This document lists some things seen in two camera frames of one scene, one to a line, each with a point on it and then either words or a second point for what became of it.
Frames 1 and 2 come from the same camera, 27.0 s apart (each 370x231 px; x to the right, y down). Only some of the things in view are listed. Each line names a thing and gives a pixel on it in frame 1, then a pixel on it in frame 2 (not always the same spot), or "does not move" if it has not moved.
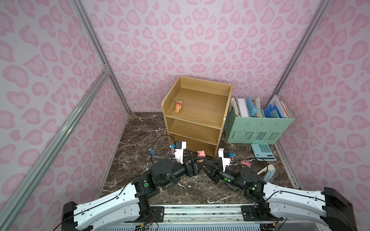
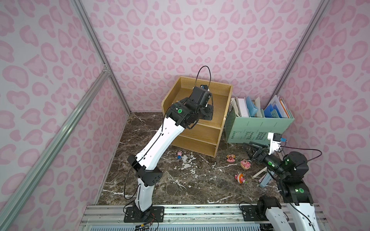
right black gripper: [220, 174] -> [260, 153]
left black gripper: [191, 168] -> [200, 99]
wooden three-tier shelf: [195, 110] does not move
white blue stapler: [270, 172] does not move
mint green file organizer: [257, 129] does not move
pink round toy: [244, 162] does not move
